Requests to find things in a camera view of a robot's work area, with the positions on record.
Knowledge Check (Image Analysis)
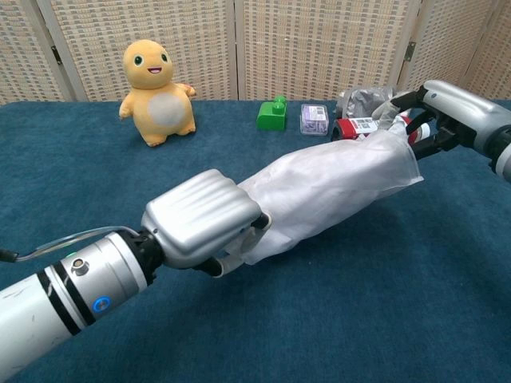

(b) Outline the green building block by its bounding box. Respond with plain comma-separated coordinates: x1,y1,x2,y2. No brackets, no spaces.
256,95,289,132

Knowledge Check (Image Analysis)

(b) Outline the woven folding screen panel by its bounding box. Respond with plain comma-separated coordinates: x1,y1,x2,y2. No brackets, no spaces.
38,0,240,103
0,0,77,105
233,0,430,101
397,0,511,101

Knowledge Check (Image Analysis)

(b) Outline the grey foil packaging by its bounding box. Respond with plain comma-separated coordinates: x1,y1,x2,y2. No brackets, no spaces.
334,85,400,120

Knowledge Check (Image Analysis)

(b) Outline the red drink bottle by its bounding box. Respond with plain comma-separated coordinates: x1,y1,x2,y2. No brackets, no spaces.
331,115,434,144

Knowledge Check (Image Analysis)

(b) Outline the yellow plush dinosaur toy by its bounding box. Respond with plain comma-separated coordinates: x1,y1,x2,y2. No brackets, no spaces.
118,41,198,148

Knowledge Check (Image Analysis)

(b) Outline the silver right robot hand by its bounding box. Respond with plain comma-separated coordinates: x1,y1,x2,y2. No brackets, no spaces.
373,79,511,160

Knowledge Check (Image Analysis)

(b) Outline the small clear purple box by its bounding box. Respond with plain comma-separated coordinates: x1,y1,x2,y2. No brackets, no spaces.
299,103,331,138

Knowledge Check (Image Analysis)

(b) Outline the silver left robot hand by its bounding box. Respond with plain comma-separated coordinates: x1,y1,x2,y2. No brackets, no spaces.
141,168,274,279

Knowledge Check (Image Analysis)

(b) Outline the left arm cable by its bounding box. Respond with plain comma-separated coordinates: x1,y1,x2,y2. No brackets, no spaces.
0,225,141,264

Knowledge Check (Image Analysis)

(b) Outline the blue felt table cover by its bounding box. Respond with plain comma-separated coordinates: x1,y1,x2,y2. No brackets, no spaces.
0,97,511,383

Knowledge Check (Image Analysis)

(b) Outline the transparent bag with white contents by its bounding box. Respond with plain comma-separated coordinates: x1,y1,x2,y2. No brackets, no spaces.
235,113,425,267

